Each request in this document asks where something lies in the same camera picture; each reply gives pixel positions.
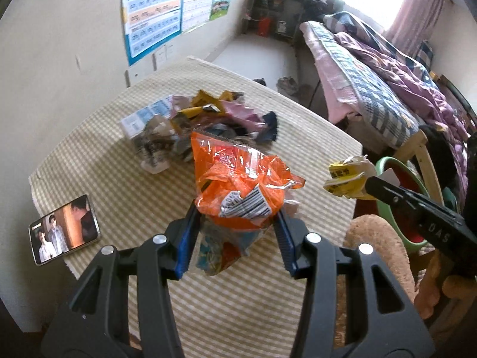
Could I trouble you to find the pink quilt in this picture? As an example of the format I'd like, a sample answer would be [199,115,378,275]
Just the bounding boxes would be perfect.
[333,32,470,180]

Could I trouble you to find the blue checked blanket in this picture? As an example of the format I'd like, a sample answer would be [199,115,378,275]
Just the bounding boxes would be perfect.
[313,13,422,146]

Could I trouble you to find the blue and orange wall chart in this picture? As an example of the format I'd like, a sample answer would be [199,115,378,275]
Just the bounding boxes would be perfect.
[121,0,183,68]

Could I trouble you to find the white and blue milk carton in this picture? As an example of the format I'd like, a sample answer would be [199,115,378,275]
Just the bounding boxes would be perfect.
[120,96,176,146]

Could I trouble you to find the orange snack bag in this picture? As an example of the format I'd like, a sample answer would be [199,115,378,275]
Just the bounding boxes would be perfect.
[190,130,307,230]

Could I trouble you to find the dark storage shelf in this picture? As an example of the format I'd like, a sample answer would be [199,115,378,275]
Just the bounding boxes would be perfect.
[242,0,317,45]

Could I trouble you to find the wooden frame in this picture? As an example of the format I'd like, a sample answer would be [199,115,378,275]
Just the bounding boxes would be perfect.
[393,130,445,204]

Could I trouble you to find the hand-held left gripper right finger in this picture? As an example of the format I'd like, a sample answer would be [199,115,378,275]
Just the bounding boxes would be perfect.
[274,209,436,358]

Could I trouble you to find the clear plastic wrapper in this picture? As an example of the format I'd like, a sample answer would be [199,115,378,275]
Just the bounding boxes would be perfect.
[135,127,195,174]

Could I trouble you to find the smartphone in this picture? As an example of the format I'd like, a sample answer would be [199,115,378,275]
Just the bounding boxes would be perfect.
[29,194,101,266]

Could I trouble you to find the blue and orange snack wrapper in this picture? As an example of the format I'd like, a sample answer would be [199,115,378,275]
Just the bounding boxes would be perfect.
[197,227,270,277]

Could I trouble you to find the yellow snack wrapper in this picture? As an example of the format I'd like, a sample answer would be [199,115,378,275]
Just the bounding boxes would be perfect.
[191,89,224,107]

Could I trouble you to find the yellow and white wrapper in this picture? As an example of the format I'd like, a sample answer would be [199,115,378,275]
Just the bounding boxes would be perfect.
[323,155,377,199]

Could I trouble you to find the dark blue snack wrapper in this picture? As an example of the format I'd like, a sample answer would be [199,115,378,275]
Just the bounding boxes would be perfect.
[256,111,280,144]

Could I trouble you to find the pink curtain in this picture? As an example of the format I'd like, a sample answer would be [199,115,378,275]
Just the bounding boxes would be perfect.
[384,0,453,57]

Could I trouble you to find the green trash bin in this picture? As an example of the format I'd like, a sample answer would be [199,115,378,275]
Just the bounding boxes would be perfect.
[374,156,459,254]

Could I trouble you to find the beige checked tablecloth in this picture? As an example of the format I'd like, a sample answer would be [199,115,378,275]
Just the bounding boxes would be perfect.
[29,56,364,358]

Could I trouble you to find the pink snack wrapper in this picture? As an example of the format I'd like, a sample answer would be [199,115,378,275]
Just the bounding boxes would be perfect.
[220,91,264,135]

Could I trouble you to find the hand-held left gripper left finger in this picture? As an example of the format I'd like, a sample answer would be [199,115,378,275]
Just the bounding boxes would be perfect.
[41,201,202,358]

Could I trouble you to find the bed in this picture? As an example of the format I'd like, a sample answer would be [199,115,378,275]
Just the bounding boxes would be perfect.
[300,11,477,180]

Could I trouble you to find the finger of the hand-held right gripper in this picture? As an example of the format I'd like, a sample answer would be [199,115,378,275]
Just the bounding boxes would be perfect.
[365,173,425,217]

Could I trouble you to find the yellow and silver wrapper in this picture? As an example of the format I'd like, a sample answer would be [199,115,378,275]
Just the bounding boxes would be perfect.
[175,104,224,121]

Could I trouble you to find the grey shoes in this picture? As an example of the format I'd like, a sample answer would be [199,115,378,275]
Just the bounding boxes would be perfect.
[276,76,299,95]

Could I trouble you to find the white wall socket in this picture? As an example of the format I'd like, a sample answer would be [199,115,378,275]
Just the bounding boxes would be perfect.
[153,43,175,71]

